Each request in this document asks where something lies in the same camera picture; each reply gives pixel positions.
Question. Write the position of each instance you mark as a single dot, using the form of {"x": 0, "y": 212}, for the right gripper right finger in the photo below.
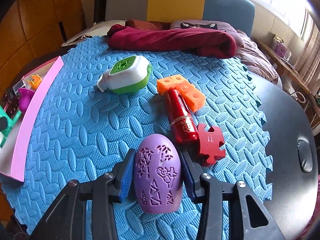
{"x": 192, "y": 171}

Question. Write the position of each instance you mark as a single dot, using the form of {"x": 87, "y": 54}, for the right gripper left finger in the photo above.
{"x": 123, "y": 175}

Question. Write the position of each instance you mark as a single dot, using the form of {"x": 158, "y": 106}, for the purple embossed oval case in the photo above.
{"x": 157, "y": 175}

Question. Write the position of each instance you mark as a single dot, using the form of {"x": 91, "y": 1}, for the green white plug-in device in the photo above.
{"x": 128, "y": 75}

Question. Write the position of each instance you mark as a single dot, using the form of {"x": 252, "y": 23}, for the green plastic tube piece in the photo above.
{"x": 7, "y": 124}

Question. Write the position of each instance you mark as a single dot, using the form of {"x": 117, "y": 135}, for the magenta plastic funnel cup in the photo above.
{"x": 26, "y": 96}

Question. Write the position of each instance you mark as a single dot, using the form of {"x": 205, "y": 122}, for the small orange plastic piece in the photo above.
{"x": 35, "y": 81}

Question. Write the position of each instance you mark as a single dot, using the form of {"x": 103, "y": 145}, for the dark brown pumpkin lid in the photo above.
{"x": 11, "y": 101}

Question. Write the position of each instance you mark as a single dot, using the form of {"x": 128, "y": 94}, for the red puzzle block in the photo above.
{"x": 210, "y": 142}

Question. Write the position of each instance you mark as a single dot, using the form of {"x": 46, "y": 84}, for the red metallic cylinder tube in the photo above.
{"x": 180, "y": 119}

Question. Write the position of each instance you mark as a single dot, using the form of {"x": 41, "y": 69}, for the blue foam puzzle mat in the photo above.
{"x": 81, "y": 132}

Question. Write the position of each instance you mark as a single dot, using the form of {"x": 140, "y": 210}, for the pink white tray box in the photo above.
{"x": 14, "y": 151}

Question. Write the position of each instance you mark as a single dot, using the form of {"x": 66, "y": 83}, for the pink striped blanket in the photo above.
{"x": 256, "y": 62}

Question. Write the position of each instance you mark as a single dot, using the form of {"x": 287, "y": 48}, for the maroon red cloth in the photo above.
{"x": 200, "y": 41}

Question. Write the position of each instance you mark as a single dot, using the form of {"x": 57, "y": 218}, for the wooden side shelf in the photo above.
{"x": 284, "y": 69}

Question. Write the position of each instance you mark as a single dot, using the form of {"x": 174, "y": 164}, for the white cloth bag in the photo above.
{"x": 98, "y": 29}

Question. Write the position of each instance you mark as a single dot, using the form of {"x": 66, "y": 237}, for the pink cat pillow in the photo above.
{"x": 214, "y": 25}

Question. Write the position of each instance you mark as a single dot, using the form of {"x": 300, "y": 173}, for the pink storage box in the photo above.
{"x": 280, "y": 48}

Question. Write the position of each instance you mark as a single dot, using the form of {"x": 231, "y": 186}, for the pink curtain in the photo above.
{"x": 307, "y": 64}

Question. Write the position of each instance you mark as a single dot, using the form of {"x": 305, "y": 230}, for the multicolour sofa backrest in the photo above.
{"x": 238, "y": 13}

